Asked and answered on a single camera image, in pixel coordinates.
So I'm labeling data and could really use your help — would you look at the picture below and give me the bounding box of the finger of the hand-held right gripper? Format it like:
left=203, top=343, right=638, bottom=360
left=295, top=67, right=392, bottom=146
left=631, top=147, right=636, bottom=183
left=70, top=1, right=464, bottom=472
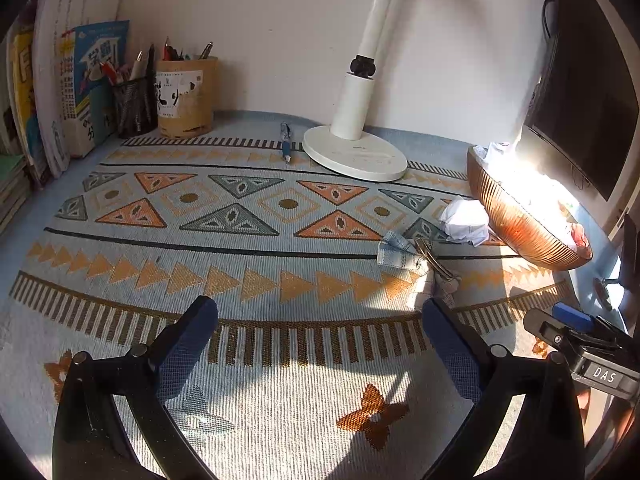
left=552, top=302, right=594, bottom=334
left=524, top=308, right=573, bottom=357

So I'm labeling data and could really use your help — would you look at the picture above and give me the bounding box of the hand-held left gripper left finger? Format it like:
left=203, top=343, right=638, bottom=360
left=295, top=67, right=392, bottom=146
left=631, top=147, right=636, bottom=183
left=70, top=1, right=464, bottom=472
left=52, top=295, right=221, bottom=480

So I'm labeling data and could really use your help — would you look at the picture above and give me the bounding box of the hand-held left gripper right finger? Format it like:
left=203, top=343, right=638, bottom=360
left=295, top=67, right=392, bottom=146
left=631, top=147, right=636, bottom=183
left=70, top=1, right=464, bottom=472
left=421, top=297, right=586, bottom=480

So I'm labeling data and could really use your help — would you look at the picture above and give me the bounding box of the brown wicker basket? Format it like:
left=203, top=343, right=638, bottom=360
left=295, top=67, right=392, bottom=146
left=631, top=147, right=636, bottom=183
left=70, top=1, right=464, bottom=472
left=466, top=145, right=594, bottom=272

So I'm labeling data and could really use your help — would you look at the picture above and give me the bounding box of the checkered cloth pouch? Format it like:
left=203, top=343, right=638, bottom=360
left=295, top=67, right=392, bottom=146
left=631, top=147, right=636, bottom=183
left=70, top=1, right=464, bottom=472
left=377, top=231, right=453, bottom=311

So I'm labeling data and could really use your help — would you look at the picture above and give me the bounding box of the pink toy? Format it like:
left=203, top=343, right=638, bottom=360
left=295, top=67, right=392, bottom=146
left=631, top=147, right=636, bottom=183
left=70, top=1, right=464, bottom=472
left=570, top=222, right=592, bottom=251

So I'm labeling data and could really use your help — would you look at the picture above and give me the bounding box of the dark phone stand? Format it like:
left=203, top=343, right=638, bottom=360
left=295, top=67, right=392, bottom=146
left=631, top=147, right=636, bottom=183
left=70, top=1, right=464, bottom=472
left=592, top=212, right=640, bottom=311

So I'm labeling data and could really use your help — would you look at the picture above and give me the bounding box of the crumpled white paper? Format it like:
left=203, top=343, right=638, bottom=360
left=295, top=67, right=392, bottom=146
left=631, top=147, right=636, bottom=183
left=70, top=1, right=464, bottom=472
left=439, top=197, right=491, bottom=247
left=472, top=142, right=516, bottom=167

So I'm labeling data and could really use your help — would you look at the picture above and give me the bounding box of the patterned woven table mat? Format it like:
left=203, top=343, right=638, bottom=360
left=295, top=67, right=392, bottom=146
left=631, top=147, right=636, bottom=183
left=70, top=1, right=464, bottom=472
left=0, top=110, right=626, bottom=480

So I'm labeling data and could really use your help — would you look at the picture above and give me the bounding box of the blue ballpoint pen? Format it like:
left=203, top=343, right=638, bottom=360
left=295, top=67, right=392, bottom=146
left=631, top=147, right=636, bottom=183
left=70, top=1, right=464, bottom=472
left=279, top=121, right=294, bottom=165

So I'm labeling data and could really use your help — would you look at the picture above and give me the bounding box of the black monitor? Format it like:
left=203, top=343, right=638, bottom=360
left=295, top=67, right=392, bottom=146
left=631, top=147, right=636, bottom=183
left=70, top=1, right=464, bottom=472
left=522, top=0, right=640, bottom=202

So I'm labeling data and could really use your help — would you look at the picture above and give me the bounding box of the stack of green books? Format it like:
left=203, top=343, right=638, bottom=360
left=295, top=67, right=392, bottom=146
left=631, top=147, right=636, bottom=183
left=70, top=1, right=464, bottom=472
left=0, top=152, right=32, bottom=233

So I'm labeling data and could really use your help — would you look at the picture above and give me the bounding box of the black mesh pen holder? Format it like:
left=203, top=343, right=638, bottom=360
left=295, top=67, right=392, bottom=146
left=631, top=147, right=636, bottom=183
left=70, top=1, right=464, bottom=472
left=111, top=76, right=159, bottom=138

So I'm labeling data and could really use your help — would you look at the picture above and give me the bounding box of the bamboo pen holder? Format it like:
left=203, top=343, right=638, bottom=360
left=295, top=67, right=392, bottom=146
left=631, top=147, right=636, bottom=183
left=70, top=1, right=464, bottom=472
left=156, top=56, right=219, bottom=138

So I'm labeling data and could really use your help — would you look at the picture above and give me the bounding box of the white desk lamp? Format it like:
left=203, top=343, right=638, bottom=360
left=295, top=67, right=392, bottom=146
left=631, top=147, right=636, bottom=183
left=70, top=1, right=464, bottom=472
left=301, top=0, right=408, bottom=182

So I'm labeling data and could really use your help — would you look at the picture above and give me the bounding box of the blue cover book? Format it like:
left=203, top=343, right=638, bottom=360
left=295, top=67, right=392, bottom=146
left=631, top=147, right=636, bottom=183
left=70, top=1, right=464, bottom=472
left=60, top=20, right=131, bottom=158

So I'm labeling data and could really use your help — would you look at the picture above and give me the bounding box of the bunch of pens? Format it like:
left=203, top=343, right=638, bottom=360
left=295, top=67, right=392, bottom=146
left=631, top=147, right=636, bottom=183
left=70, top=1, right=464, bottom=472
left=99, top=44, right=157, bottom=86
left=162, top=37, right=216, bottom=61

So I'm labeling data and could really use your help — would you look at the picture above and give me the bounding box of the yellow cover book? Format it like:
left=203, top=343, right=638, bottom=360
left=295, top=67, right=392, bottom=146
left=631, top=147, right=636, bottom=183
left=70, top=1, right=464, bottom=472
left=11, top=30, right=43, bottom=173

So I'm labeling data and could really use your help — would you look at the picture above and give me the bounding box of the row of books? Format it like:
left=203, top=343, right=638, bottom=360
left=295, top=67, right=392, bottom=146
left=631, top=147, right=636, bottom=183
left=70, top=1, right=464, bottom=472
left=34, top=0, right=124, bottom=177

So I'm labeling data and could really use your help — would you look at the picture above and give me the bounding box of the black cable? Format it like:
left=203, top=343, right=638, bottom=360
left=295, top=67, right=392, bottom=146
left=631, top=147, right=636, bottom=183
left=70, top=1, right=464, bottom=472
left=541, top=0, right=558, bottom=41

